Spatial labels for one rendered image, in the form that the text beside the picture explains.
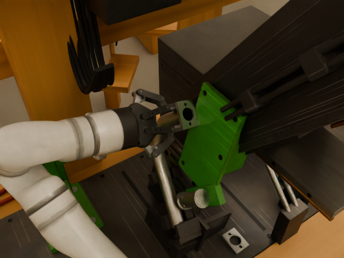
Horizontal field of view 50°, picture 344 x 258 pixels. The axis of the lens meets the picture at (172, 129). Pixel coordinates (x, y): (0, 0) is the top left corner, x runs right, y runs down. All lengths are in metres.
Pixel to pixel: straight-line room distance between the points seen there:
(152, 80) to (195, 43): 1.96
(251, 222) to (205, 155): 0.28
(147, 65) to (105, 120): 2.37
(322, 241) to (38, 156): 0.68
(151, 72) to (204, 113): 2.21
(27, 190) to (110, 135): 0.15
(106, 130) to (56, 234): 0.18
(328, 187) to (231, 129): 0.22
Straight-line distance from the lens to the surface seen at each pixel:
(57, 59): 0.84
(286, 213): 0.86
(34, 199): 0.57
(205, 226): 0.84
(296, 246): 0.95
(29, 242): 0.97
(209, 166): 0.74
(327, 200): 0.75
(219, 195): 0.74
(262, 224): 0.96
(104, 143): 0.62
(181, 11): 1.07
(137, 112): 0.68
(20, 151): 0.56
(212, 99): 0.69
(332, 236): 0.99
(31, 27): 0.79
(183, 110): 0.71
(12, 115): 2.74
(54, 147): 0.58
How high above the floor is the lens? 1.70
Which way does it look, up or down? 44 degrees down
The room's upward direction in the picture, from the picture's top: straight up
